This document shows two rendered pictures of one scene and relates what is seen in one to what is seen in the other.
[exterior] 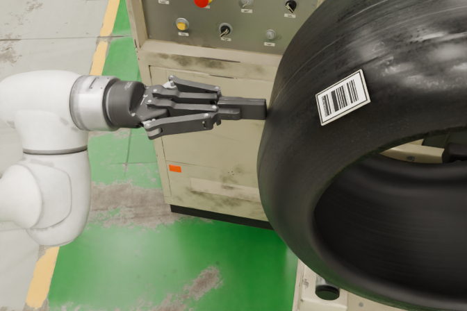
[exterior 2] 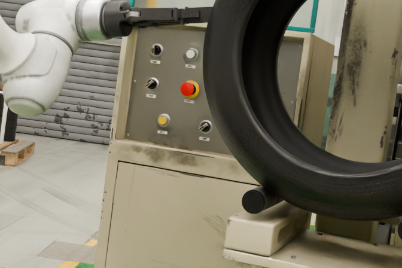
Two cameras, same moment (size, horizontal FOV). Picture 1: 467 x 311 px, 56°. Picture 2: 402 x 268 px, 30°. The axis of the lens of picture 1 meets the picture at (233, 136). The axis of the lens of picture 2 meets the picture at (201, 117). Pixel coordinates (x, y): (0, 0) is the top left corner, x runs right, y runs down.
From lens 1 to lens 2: 119 cm
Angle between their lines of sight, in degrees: 44
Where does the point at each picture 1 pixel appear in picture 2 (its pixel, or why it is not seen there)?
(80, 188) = (59, 66)
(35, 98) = (54, 1)
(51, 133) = (56, 21)
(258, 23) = not seen: hidden behind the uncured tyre
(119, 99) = (114, 3)
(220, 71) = (192, 169)
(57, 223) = (35, 74)
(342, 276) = (262, 137)
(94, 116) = (93, 11)
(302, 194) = (231, 24)
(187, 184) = not seen: outside the picture
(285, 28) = not seen: hidden behind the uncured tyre
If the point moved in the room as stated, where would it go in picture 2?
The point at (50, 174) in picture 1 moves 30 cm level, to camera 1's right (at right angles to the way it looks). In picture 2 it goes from (45, 40) to (192, 60)
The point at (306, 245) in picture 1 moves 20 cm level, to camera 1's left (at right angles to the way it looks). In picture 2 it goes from (233, 93) to (125, 79)
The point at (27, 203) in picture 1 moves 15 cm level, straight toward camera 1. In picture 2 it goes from (24, 45) to (51, 47)
